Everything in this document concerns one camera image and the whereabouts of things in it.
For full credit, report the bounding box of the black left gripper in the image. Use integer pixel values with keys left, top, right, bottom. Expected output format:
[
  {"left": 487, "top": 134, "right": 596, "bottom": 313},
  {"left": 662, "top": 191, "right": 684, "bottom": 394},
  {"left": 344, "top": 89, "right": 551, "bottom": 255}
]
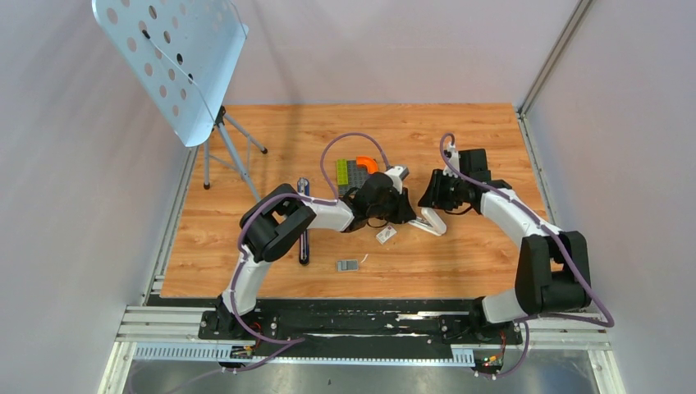
[{"left": 367, "top": 186, "right": 415, "bottom": 225}]

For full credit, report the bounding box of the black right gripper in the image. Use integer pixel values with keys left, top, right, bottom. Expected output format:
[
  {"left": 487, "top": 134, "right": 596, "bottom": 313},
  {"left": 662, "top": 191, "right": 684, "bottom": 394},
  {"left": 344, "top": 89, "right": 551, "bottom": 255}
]
[{"left": 419, "top": 169, "right": 469, "bottom": 212}]

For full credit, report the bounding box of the white stapler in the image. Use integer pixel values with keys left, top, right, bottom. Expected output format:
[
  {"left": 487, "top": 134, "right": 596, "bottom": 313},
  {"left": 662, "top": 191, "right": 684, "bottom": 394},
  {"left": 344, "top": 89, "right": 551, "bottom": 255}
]
[{"left": 408, "top": 208, "right": 447, "bottom": 236}]

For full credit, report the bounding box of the white staple box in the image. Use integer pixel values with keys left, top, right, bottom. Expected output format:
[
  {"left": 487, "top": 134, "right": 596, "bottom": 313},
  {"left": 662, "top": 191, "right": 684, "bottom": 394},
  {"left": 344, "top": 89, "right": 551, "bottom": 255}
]
[{"left": 376, "top": 226, "right": 396, "bottom": 245}]

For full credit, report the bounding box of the grey staple tray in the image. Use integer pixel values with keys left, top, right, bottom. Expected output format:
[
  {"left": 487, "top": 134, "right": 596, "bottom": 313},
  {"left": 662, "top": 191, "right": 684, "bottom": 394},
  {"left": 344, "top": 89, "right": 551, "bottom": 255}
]
[{"left": 336, "top": 259, "right": 359, "bottom": 272}]

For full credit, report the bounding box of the blue black stapler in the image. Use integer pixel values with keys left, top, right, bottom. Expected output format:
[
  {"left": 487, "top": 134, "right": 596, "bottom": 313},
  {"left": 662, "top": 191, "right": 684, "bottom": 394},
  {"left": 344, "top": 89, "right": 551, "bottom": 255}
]
[{"left": 297, "top": 177, "right": 310, "bottom": 266}]

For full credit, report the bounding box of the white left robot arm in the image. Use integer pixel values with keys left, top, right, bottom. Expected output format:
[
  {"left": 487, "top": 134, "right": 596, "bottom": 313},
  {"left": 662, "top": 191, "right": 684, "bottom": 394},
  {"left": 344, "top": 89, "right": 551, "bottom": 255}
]
[{"left": 219, "top": 166, "right": 416, "bottom": 339}]

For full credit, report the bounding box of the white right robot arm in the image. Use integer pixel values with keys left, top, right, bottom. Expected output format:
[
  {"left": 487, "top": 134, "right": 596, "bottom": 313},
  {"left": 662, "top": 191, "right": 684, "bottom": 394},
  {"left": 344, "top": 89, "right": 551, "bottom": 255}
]
[{"left": 418, "top": 144, "right": 591, "bottom": 343}]

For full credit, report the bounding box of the orange curved brick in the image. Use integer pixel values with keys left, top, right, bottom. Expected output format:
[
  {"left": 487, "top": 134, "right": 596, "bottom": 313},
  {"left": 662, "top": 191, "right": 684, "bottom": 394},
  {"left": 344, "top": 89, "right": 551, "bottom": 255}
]
[{"left": 355, "top": 156, "right": 379, "bottom": 174}]

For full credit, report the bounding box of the grey building baseplate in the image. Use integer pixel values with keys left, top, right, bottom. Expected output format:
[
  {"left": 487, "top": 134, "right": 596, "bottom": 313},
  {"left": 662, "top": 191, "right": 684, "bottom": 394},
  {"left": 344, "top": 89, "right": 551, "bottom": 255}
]
[{"left": 337, "top": 160, "right": 370, "bottom": 196}]

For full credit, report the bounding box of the green building brick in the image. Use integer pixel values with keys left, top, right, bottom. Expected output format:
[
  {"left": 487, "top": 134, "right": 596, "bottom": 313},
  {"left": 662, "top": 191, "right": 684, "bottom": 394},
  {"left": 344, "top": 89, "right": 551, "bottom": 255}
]
[{"left": 336, "top": 159, "right": 350, "bottom": 186}]

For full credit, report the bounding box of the light blue music stand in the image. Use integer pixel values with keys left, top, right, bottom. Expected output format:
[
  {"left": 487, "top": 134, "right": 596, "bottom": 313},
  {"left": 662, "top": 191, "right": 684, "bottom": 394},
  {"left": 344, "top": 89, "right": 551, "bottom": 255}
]
[{"left": 91, "top": 0, "right": 268, "bottom": 199}]

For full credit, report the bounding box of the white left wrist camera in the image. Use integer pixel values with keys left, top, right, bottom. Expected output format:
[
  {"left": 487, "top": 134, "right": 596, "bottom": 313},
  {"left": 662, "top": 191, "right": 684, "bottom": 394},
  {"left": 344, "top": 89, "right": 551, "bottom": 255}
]
[{"left": 385, "top": 165, "right": 410, "bottom": 194}]

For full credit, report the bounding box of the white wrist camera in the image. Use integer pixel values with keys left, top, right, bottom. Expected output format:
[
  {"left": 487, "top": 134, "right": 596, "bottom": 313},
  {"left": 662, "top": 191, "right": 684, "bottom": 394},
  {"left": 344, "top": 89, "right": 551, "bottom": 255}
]
[
  {"left": 385, "top": 165, "right": 410, "bottom": 194},
  {"left": 442, "top": 142, "right": 460, "bottom": 178}
]

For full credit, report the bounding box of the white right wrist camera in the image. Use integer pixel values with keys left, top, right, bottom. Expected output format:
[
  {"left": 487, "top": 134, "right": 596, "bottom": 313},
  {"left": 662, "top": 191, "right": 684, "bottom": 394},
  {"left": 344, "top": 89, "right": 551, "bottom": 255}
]
[{"left": 442, "top": 142, "right": 460, "bottom": 178}]

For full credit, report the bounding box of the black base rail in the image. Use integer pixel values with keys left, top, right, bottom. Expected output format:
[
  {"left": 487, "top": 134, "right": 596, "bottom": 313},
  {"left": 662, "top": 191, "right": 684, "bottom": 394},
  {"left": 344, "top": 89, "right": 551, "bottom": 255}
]
[{"left": 117, "top": 297, "right": 613, "bottom": 368}]

